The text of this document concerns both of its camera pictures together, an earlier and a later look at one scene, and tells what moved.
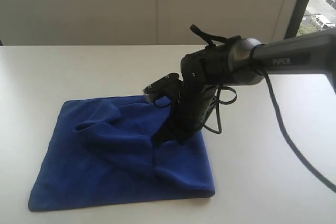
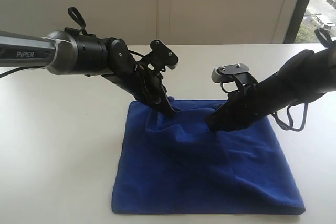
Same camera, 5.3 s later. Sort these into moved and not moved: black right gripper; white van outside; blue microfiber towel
Moved: black right gripper; blue microfiber towel
Not moved: white van outside
